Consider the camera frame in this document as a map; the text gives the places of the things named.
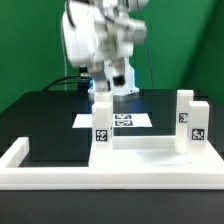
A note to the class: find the AprilTag marker sheet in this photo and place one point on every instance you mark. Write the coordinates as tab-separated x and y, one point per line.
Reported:
119	120

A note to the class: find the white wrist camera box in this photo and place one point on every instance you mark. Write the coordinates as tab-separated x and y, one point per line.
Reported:
131	30

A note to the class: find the white desk tabletop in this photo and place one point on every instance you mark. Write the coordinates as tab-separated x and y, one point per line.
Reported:
146	153

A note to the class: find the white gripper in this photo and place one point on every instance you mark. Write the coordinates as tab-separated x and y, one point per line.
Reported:
87	41

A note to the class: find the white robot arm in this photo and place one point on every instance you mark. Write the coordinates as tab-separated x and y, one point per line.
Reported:
113	10

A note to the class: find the white U-shaped fence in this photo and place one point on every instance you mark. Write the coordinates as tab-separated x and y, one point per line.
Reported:
14	177

